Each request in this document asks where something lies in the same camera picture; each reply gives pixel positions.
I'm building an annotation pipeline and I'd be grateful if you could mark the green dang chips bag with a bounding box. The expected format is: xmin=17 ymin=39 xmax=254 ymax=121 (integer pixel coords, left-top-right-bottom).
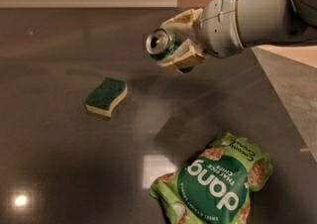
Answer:
xmin=150 ymin=133 xmax=272 ymax=224

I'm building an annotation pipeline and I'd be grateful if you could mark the green soda can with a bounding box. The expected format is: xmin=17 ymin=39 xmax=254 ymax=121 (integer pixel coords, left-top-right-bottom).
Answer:
xmin=146 ymin=28 xmax=193 ymax=73

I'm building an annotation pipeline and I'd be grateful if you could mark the green and yellow sponge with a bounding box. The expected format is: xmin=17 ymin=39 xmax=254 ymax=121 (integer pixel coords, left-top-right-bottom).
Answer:
xmin=85 ymin=77 xmax=128 ymax=117

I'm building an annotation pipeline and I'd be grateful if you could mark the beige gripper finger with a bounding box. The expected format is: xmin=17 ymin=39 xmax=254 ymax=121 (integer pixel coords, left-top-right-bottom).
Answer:
xmin=160 ymin=8 xmax=203 ymax=35
xmin=157 ymin=39 xmax=207 ymax=70

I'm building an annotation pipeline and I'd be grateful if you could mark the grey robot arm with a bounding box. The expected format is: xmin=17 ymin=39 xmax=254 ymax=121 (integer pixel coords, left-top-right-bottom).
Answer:
xmin=146 ymin=0 xmax=317 ymax=73

